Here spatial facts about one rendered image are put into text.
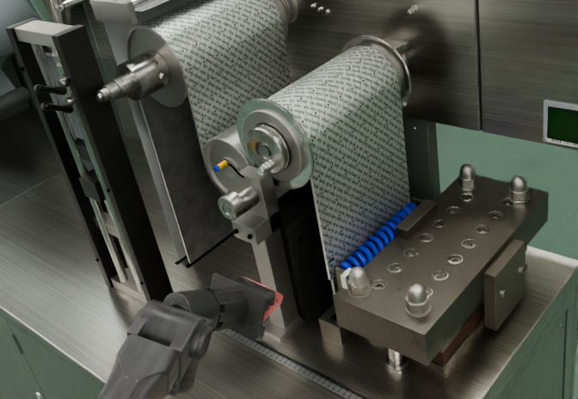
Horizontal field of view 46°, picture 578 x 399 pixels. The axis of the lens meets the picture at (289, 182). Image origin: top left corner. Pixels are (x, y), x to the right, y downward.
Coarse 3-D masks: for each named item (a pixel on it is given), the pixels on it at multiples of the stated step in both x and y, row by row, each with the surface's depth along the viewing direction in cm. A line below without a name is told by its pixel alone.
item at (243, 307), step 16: (208, 288) 90; (224, 288) 91; (240, 288) 92; (224, 304) 88; (240, 304) 90; (256, 304) 90; (224, 320) 88; (240, 320) 91; (256, 320) 90; (256, 336) 90
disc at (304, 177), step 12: (252, 108) 99; (264, 108) 97; (276, 108) 95; (240, 120) 102; (288, 120) 95; (240, 132) 104; (300, 132) 95; (300, 144) 96; (312, 156) 96; (312, 168) 97; (276, 180) 104; (300, 180) 100
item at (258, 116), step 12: (372, 48) 111; (396, 72) 110; (252, 120) 100; (264, 120) 98; (276, 120) 96; (288, 132) 96; (300, 156) 96; (288, 168) 99; (300, 168) 98; (288, 180) 101
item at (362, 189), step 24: (384, 144) 111; (336, 168) 102; (360, 168) 107; (384, 168) 113; (312, 192) 100; (336, 192) 104; (360, 192) 109; (384, 192) 114; (408, 192) 120; (336, 216) 105; (360, 216) 110; (384, 216) 116; (336, 240) 107; (360, 240) 112; (336, 264) 108
